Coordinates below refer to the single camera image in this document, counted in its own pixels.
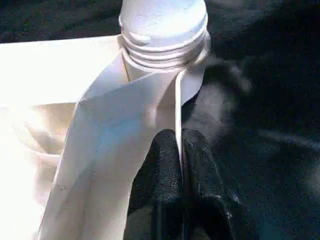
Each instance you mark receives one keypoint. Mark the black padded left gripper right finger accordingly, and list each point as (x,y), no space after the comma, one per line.
(207,195)

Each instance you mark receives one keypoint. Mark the white plastic table top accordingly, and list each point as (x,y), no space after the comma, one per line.
(50,75)

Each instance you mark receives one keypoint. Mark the white plastic table leg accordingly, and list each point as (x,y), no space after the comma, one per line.
(162,20)

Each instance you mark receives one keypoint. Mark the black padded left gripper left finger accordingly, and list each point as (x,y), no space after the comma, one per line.
(160,187)

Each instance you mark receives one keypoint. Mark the black glossy mat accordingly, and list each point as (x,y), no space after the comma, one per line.
(262,112)

